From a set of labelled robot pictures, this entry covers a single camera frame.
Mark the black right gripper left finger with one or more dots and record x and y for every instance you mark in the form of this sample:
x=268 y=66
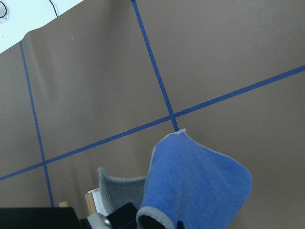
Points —
x=98 y=221

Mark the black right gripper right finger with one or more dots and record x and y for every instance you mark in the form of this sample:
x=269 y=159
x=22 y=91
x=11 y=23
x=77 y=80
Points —
x=124 y=217

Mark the blue grey towel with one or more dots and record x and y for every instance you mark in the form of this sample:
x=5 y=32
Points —
x=187 y=184

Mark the white towel rack wooden bars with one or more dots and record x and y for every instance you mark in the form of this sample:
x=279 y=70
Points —
x=94 y=202

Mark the brown paper table cover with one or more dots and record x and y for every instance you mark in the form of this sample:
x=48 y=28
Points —
x=98 y=83

